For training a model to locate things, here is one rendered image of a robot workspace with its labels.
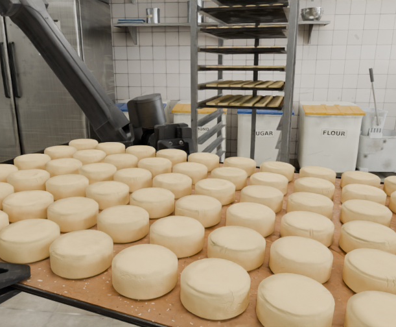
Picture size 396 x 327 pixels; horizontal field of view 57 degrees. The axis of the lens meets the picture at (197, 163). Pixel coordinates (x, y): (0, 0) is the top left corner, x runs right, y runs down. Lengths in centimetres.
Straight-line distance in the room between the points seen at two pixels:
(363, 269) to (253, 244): 8
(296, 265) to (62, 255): 18
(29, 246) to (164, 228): 11
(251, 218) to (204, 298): 13
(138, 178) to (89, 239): 17
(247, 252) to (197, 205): 10
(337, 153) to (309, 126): 38
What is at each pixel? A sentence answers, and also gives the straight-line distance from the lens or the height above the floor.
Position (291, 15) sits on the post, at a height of 136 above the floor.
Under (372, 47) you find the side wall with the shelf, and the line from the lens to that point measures 444.
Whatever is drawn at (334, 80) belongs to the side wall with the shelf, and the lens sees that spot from 435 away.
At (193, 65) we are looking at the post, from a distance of 183.
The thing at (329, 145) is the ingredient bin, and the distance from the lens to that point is 375.
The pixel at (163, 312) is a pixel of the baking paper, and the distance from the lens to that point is 27.
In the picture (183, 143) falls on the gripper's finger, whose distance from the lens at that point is 68.
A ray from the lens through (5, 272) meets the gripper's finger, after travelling 33.
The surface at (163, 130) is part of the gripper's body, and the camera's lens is 68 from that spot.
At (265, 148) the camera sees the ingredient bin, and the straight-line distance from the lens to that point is 368.
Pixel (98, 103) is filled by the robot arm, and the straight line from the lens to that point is 79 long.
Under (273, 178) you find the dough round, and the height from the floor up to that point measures 102.
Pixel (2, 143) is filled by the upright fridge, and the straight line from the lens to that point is 415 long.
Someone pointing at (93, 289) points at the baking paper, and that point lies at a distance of 30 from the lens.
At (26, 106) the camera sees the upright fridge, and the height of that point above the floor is 77.
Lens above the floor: 116
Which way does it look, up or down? 15 degrees down
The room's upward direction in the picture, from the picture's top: straight up
